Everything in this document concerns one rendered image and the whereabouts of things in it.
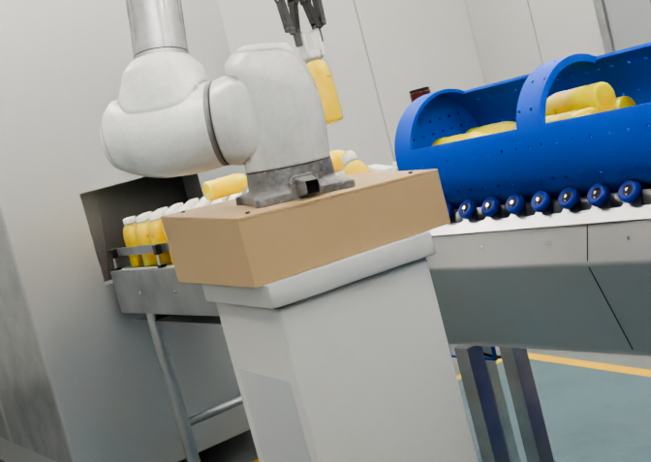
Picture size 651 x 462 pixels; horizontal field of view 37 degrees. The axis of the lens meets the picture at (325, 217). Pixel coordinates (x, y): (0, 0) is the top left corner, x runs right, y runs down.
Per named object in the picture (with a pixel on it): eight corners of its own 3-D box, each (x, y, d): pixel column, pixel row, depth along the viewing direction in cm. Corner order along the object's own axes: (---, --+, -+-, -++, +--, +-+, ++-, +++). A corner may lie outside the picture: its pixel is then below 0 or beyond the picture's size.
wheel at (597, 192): (606, 180, 187) (613, 185, 188) (588, 182, 191) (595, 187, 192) (601, 202, 186) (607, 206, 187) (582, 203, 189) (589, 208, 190)
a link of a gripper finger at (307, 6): (293, -11, 241) (296, -13, 242) (311, 32, 243) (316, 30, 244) (300, -15, 238) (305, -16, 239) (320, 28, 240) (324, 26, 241)
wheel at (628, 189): (638, 176, 181) (645, 181, 182) (619, 179, 184) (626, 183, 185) (633, 199, 179) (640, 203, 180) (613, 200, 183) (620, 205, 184)
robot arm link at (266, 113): (325, 160, 167) (300, 30, 164) (223, 179, 169) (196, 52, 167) (337, 152, 182) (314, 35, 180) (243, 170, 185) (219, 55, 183)
